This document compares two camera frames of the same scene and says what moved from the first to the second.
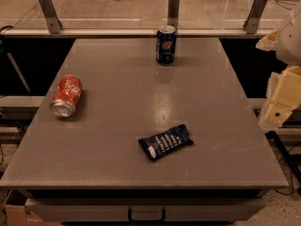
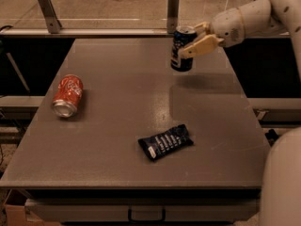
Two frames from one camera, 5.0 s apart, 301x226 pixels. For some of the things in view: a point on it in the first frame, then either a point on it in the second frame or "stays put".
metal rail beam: x=131 y=32 stays put
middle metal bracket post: x=174 y=8 stays put
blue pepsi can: x=166 y=44 → x=182 y=36
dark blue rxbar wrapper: x=157 y=144 stays put
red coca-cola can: x=66 y=95 stays put
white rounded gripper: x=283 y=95 → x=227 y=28
